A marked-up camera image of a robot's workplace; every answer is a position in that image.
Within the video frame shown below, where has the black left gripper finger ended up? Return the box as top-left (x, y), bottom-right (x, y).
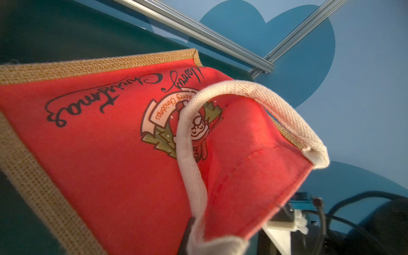
top-left (177, 217), bottom-right (196, 255)

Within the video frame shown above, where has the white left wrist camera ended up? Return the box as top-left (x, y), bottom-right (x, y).
top-left (257, 192), bottom-right (313, 255)

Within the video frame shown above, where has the red burlap canvas bag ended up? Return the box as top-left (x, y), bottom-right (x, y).
top-left (1, 49), bottom-right (330, 255)

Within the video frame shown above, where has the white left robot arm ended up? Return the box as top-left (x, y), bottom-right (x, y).
top-left (291, 191), bottom-right (408, 255)

